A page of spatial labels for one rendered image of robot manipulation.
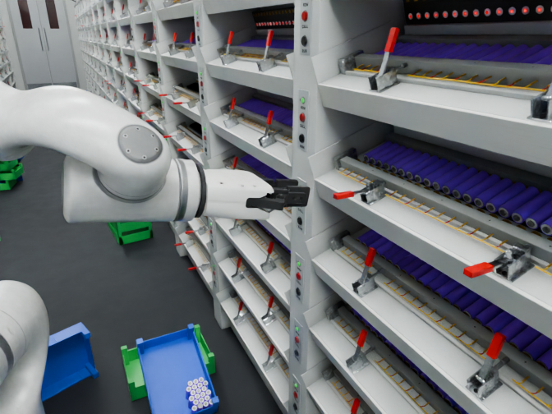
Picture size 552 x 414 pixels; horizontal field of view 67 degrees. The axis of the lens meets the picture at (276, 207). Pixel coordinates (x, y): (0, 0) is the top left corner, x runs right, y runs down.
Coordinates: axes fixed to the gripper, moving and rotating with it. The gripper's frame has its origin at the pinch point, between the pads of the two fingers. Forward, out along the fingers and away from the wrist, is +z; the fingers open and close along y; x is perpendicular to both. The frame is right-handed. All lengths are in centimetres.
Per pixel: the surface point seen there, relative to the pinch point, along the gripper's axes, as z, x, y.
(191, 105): 16, 0, -112
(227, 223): 24, -37, -79
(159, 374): 0, -87, -64
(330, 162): 17.6, 1.8, -15.5
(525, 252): 16.4, 1.9, 27.6
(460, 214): 18.2, 2.4, 16.5
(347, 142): 20.8, 6.2, -15.5
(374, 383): 23.6, -37.5, 5.4
